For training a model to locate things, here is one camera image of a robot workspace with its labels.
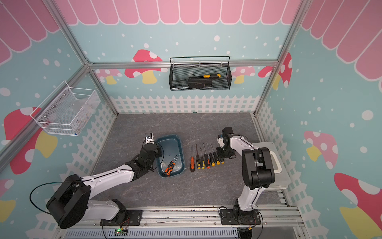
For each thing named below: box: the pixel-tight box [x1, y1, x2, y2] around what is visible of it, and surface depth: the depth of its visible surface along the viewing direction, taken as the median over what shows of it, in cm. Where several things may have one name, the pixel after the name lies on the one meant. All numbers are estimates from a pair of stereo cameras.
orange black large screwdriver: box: [190, 144, 196, 172], surface depth 92 cm
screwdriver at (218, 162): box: [210, 144, 221, 166], surface depth 95 cm
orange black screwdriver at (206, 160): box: [202, 142, 211, 169], surface depth 93 cm
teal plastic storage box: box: [155, 134, 186, 179], surface depth 93 cm
